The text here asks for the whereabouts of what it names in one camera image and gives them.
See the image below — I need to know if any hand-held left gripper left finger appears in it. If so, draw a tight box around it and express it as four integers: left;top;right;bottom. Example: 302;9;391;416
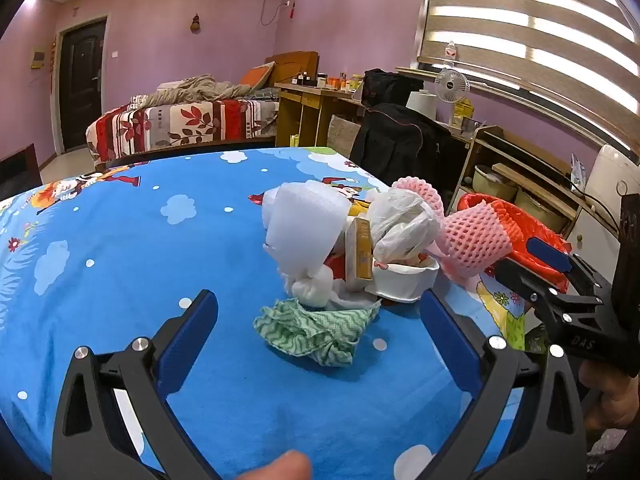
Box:
51;289;223;480

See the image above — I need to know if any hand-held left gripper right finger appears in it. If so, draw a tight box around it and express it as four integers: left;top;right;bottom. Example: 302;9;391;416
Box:
417;290;588;480

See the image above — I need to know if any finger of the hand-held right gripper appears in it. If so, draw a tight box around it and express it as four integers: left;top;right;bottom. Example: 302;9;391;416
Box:
526;236;616;301
492;258;561;311

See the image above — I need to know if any pink foam net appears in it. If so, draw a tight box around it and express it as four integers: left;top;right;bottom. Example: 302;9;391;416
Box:
432;199;515;281

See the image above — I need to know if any green striped cloth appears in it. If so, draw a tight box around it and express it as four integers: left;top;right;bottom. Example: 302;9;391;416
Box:
252;297;382;367

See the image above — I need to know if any fruit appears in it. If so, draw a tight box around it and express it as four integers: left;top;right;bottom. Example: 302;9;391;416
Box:
390;176;446;222

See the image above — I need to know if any person's right hand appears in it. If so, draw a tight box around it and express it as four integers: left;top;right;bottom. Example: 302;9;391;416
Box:
579;360;640;432

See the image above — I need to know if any person's left hand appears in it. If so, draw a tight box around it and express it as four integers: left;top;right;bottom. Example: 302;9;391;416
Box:
238;449;314;480

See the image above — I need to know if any beige pot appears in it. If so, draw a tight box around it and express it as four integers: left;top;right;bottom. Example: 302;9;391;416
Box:
472;164;519;202
516;187;567;232

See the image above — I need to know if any disposable paper bowl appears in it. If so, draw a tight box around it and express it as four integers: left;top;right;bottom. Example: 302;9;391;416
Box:
370;255;441;305

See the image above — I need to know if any wooden shelf cabinet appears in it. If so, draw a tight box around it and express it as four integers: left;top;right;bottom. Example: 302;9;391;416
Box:
449;124;622;242

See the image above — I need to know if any white appliance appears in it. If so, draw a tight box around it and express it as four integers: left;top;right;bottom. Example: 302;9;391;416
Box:
584;144;640;212

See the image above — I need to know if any white plastic bag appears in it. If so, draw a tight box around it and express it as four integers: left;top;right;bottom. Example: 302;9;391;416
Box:
367;189;441;264

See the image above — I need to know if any yellow cardboard box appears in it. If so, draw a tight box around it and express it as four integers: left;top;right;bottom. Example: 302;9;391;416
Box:
345;217;375;281

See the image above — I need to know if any white crumpled tissue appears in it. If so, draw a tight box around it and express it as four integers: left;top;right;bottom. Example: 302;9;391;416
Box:
279;260;382;312

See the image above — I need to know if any yellow packet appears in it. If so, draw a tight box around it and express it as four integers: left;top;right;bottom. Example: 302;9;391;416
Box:
452;98;474;129

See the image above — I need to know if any large black bag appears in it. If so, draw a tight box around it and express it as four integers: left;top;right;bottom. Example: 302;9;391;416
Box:
348;103;469;202

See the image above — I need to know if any small white desk fan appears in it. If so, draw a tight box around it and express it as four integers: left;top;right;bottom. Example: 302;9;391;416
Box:
433;68;470;102

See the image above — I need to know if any bed with floral sheet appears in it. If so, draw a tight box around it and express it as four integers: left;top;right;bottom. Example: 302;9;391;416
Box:
85;96;281;164

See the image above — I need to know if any patterned grey board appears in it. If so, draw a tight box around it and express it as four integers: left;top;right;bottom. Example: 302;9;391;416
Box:
327;114;362;154

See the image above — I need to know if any small black bag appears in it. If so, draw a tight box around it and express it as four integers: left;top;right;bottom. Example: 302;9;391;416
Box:
360;68;425;109

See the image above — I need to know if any striped window blind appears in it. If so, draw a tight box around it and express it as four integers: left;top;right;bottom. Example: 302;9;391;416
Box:
417;0;640;113

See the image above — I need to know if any grey blanket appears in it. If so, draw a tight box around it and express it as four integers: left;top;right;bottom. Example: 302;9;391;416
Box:
130;73;257;109

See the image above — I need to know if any wooden desk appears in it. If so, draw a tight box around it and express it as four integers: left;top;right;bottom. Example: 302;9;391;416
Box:
273;81;369;149

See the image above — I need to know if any orange pillow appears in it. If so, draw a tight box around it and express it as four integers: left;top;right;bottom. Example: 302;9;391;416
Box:
239;61;276;86

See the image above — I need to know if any row of small bottles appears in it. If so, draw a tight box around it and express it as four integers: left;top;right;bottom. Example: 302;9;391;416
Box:
290;72;364;92

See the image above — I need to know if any dark brown door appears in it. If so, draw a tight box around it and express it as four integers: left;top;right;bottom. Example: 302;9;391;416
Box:
55;17;109;154

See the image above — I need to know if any wooden headboard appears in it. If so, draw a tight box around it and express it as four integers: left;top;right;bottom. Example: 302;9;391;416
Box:
264;50;320;84

